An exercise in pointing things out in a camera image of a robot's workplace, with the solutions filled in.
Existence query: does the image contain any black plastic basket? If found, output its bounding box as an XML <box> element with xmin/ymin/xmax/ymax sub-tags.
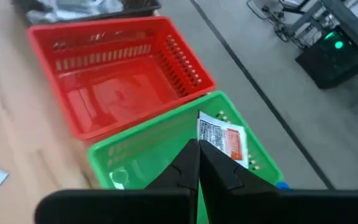
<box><xmin>11</xmin><ymin>0</ymin><xmax>162</xmax><ymax>27</ymax></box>

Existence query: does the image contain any green plastic basket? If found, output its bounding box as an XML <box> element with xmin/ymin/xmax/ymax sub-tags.
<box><xmin>86</xmin><ymin>90</ymin><xmax>285</xmax><ymax>224</ymax></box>

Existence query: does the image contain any green-lit computer tower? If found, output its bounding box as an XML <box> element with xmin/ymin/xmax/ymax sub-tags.
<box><xmin>295</xmin><ymin>26</ymin><xmax>358</xmax><ymax>90</ymax></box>

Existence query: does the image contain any red plastic basket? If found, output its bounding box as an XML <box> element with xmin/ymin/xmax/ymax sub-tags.
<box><xmin>25</xmin><ymin>16</ymin><xmax>217</xmax><ymax>142</ymax></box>

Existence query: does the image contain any black-print towelette packet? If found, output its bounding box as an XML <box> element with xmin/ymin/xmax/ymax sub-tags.
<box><xmin>70</xmin><ymin>0</ymin><xmax>124</xmax><ymax>19</ymax></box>
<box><xmin>25</xmin><ymin>0</ymin><xmax>74</xmax><ymax>25</ymax></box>

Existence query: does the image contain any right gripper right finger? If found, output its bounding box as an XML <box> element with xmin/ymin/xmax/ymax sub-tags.
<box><xmin>198</xmin><ymin>139</ymin><xmax>358</xmax><ymax>224</ymax></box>

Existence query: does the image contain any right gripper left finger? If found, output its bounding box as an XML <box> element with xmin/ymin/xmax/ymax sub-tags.
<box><xmin>35</xmin><ymin>138</ymin><xmax>201</xmax><ymax>224</ymax></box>

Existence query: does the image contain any black floor cable bundle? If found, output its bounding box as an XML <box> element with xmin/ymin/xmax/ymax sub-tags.
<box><xmin>246</xmin><ymin>0</ymin><xmax>296</xmax><ymax>43</ymax></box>

